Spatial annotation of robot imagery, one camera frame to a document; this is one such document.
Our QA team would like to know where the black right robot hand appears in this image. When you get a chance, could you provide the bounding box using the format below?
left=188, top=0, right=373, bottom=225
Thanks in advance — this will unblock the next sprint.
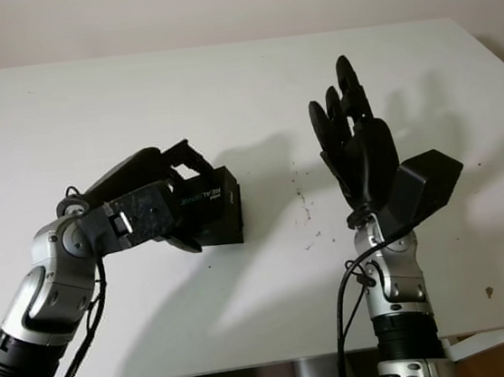
left=302, top=50, right=405, bottom=219

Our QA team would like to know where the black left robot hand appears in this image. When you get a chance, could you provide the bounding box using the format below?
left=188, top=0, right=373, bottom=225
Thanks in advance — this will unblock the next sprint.
left=50, top=134, right=224, bottom=269

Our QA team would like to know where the black RealSense box lid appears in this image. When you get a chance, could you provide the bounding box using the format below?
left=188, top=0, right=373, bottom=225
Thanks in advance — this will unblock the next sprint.
left=168, top=164, right=245, bottom=242

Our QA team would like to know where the white board under table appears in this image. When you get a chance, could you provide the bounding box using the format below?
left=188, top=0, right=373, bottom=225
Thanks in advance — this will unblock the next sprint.
left=440, top=325, right=504, bottom=364

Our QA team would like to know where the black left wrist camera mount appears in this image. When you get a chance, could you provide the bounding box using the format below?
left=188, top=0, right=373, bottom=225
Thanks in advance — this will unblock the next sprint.
left=72, top=178, right=185, bottom=259

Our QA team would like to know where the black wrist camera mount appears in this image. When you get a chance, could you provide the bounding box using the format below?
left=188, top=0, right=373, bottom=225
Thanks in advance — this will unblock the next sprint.
left=373, top=145, right=471, bottom=241
left=72, top=178, right=185, bottom=259

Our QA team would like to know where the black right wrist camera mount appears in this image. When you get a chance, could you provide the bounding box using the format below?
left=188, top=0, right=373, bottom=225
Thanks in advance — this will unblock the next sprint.
left=373, top=145, right=471, bottom=241

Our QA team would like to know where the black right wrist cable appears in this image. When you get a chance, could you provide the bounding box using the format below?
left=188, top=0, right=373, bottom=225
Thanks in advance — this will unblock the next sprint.
left=321, top=219, right=438, bottom=377

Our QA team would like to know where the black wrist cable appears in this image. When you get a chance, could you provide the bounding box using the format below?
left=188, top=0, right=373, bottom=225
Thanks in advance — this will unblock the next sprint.
left=321, top=219, right=438, bottom=377
left=4, top=182, right=119, bottom=377

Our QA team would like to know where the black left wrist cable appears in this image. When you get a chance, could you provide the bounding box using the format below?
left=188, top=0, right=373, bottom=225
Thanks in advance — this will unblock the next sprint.
left=4, top=182, right=119, bottom=377

